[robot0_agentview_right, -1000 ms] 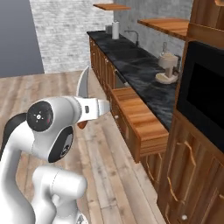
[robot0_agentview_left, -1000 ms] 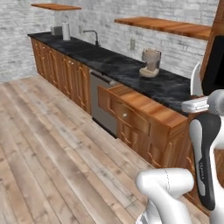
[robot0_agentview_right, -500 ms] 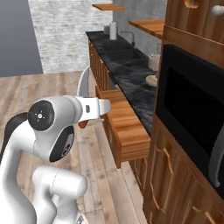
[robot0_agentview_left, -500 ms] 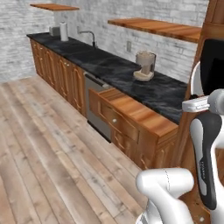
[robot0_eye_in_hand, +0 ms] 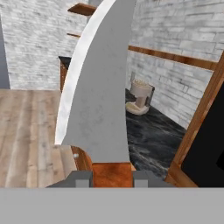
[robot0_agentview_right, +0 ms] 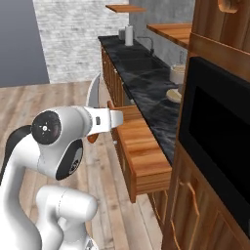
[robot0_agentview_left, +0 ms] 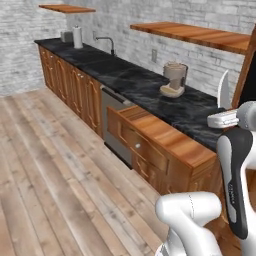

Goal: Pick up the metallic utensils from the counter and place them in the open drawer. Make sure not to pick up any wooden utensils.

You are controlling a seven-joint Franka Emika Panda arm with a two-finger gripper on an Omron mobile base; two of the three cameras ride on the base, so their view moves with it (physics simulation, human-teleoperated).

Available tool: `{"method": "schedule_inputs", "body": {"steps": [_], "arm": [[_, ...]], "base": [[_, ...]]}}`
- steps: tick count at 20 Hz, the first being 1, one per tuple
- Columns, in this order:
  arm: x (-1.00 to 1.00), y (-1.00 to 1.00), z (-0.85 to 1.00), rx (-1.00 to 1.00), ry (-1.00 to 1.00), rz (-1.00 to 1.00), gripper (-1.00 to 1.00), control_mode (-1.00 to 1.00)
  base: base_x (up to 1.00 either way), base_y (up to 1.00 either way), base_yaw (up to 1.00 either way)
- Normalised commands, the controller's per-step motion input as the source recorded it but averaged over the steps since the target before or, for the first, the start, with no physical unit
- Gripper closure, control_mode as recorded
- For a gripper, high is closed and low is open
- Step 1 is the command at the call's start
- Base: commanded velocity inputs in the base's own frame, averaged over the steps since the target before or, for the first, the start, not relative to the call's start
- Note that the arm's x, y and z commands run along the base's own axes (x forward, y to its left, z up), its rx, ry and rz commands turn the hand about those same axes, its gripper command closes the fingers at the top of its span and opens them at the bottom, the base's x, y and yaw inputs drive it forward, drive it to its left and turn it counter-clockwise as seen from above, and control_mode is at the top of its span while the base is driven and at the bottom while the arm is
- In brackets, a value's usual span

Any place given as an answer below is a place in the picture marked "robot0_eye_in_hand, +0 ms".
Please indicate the long wooden wall rail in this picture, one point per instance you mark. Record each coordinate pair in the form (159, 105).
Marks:
(175, 57)

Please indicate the wooden wall shelf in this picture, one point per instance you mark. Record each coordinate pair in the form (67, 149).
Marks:
(74, 35)
(83, 8)

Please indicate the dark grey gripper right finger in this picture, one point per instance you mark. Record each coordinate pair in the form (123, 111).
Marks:
(143, 177)

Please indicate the wooden counter cabinet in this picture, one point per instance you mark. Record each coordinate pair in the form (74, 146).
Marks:
(64, 73)

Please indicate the wooden cabinet with dark opening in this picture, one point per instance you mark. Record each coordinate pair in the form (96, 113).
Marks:
(201, 140)

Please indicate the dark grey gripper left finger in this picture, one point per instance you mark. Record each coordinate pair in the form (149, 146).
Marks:
(81, 177)

